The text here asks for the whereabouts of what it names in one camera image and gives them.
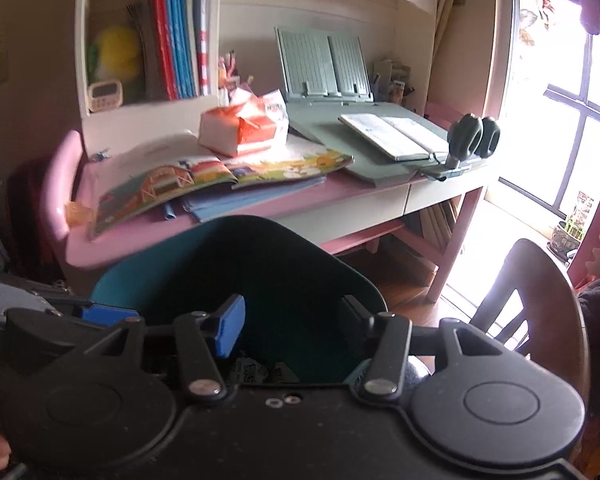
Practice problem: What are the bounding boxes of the yellow plush toy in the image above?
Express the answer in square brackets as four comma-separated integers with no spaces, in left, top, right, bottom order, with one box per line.
[86,25,144,92]

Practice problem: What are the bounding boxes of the orange white tissue pack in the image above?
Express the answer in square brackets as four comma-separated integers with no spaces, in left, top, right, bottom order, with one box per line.
[198,88,289,157]

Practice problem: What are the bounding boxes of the dark teal trash bin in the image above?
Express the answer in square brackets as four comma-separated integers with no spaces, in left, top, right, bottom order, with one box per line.
[91,216,387,384]

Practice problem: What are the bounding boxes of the row of upright books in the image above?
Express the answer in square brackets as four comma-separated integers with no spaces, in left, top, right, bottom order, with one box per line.
[144,0,211,100]

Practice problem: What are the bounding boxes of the colourful picture book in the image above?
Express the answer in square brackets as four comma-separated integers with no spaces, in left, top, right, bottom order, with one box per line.
[91,136,354,237]

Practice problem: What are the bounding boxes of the white digital timer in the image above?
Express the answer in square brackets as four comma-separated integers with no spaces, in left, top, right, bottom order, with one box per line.
[87,79,123,113]

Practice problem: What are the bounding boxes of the blue paper sheets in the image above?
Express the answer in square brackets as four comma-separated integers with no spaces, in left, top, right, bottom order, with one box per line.
[163,176,327,222]

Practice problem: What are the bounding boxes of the open white book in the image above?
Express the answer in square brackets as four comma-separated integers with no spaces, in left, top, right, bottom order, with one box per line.
[338,113,449,162]

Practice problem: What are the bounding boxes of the brown wooden chair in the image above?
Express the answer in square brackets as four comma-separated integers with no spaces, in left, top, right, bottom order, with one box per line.
[470,238,591,401]

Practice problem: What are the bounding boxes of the white desk hutch shelf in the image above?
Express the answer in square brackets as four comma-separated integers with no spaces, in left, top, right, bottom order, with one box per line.
[74,0,437,156]

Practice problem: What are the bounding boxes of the pen holder with pens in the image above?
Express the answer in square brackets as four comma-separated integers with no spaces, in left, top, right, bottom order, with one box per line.
[218,50,253,98]

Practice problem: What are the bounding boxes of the pink children's desk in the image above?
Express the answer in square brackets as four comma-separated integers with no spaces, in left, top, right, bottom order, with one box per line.
[38,102,487,306]

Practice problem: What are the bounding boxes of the potted plant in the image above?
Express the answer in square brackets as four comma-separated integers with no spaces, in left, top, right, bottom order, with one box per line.
[547,191,595,262]

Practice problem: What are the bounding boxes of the green book stand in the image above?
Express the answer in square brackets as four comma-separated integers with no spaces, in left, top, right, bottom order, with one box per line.
[275,26,374,103]

